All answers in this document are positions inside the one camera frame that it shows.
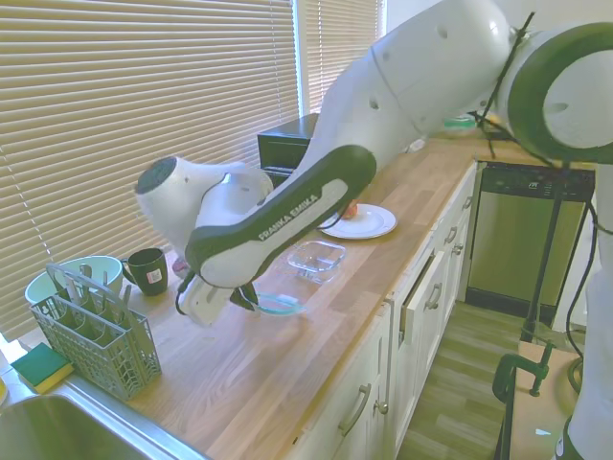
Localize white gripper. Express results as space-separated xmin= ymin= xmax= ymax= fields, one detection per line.
xmin=177 ymin=276 xmax=262 ymax=329

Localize clear plastic lid teal seal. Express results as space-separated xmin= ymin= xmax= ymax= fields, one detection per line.
xmin=248 ymin=289 xmax=308 ymax=320

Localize clear glass food container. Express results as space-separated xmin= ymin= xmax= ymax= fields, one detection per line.
xmin=286 ymin=240 xmax=349 ymax=285

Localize black mug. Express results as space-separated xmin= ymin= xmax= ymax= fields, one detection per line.
xmin=119 ymin=247 xmax=170 ymax=297

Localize white round plate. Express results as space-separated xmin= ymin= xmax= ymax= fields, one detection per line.
xmin=319 ymin=202 xmax=399 ymax=242

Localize pale green bowl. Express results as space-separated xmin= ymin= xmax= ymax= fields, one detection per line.
xmin=24 ymin=255 xmax=125 ymax=313

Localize grey plastic cutlery basket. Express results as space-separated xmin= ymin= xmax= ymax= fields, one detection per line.
xmin=29 ymin=262 xmax=164 ymax=403

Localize white kitchen cabinet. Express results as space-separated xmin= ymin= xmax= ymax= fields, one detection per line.
xmin=285 ymin=157 xmax=481 ymax=460

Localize green and yellow sponge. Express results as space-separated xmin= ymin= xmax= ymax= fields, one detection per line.
xmin=10 ymin=341 xmax=76 ymax=396

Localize stainless steel sink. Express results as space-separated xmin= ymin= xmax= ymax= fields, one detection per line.
xmin=0 ymin=379 xmax=213 ymax=460

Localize wide beige window blind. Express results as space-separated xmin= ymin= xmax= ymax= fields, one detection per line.
xmin=0 ymin=0 xmax=299 ymax=342

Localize stainless steel dishwasher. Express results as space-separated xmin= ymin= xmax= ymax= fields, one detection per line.
xmin=464 ymin=161 xmax=598 ymax=318

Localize narrow beige window blind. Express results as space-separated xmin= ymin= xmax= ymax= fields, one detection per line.
xmin=303 ymin=0 xmax=387 ymax=117

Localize green metal clamp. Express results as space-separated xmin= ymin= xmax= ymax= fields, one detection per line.
xmin=491 ymin=338 xmax=557 ymax=409

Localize green lidded bowl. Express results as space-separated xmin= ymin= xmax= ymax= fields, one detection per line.
xmin=442 ymin=113 xmax=479 ymax=139

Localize wooden robot mounting board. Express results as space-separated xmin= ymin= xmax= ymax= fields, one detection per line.
xmin=497 ymin=337 xmax=584 ymax=460

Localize black camera stand pole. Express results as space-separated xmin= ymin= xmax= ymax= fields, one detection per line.
xmin=520 ymin=162 xmax=564 ymax=342

